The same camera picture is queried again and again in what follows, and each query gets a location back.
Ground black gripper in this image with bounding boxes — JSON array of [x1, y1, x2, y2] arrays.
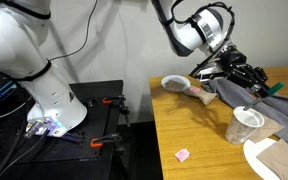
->
[[220, 45, 272, 99]]

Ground green capped grey marker pen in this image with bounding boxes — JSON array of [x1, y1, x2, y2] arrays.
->
[[242, 81, 286, 112]]

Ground white plastic cup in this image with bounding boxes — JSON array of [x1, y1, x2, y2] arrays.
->
[[224, 105, 266, 146]]

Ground grey cloth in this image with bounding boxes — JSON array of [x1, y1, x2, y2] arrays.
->
[[201, 76, 288, 152]]

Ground pink paper packet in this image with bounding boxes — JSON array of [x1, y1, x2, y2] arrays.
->
[[174, 147, 192, 164], [188, 86, 202, 94]]

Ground white plate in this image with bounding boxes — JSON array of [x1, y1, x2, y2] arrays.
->
[[242, 137, 285, 180]]

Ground white bowl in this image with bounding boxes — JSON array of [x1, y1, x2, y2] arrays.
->
[[160, 74, 192, 94]]

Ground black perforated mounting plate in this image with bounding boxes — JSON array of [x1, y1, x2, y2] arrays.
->
[[3, 96, 119, 165]]

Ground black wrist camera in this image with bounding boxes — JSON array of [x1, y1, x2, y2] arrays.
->
[[189, 63, 227, 83]]

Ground orange handled black clamp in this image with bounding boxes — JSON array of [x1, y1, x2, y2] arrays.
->
[[101, 94, 132, 128], [90, 132, 124, 150]]

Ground black wall cable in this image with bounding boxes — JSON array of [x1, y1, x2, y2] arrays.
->
[[48, 0, 99, 63]]

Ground black base cables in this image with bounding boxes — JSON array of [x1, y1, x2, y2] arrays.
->
[[0, 125, 52, 180]]

